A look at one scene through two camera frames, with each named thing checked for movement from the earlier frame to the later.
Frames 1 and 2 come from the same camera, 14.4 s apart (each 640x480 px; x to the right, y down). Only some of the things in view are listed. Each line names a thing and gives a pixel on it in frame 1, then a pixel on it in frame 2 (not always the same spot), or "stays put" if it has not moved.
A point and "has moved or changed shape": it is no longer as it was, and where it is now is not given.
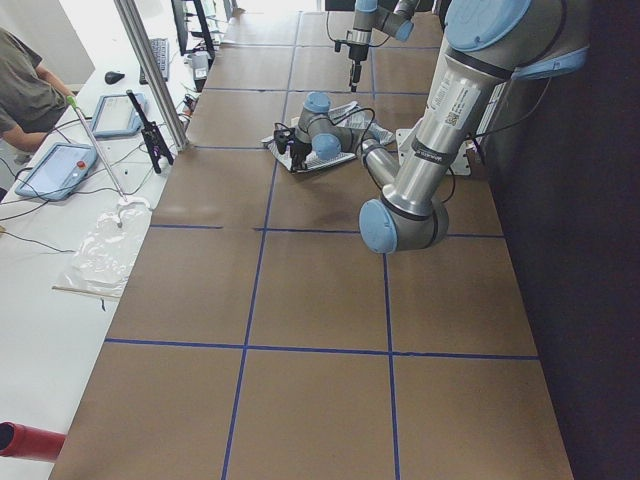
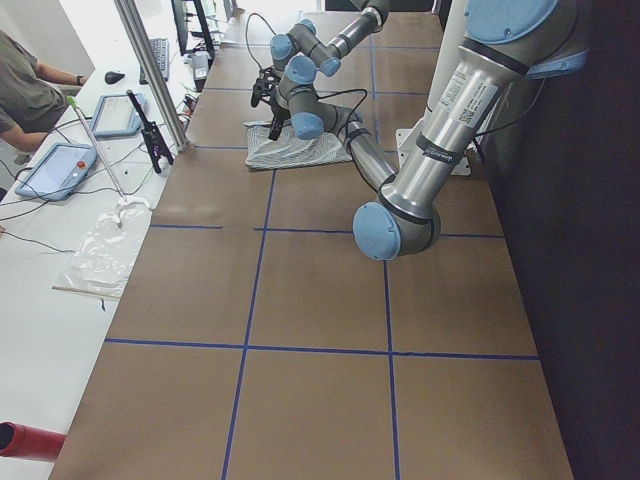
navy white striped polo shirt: (350, 116) has moved or changed shape
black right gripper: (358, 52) -> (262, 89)
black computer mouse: (112, 77) stays put
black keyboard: (160, 51) stays put
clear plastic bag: (105, 258) stays put
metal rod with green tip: (72, 103) stays put
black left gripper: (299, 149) -> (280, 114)
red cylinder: (28, 442) stays put
